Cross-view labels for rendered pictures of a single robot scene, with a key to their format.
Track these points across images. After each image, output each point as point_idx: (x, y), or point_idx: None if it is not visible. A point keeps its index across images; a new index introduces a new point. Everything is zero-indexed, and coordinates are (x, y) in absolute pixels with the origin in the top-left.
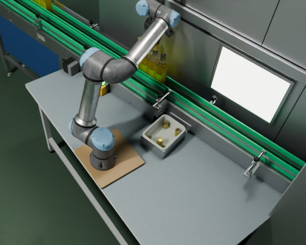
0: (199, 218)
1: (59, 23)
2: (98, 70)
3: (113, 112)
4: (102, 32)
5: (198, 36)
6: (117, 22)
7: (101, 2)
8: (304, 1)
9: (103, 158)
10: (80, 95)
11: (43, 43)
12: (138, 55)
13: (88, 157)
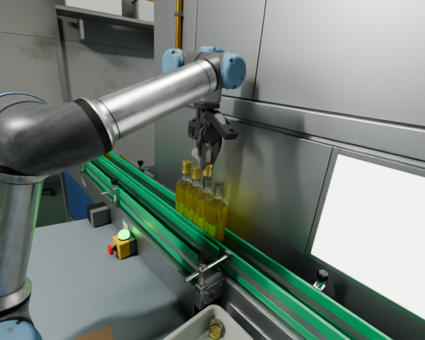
0: None
1: (105, 164)
2: None
3: (125, 289)
4: (156, 181)
5: (282, 146)
6: (171, 162)
7: (156, 141)
8: None
9: None
10: (89, 253)
11: (85, 189)
12: (118, 102)
13: None
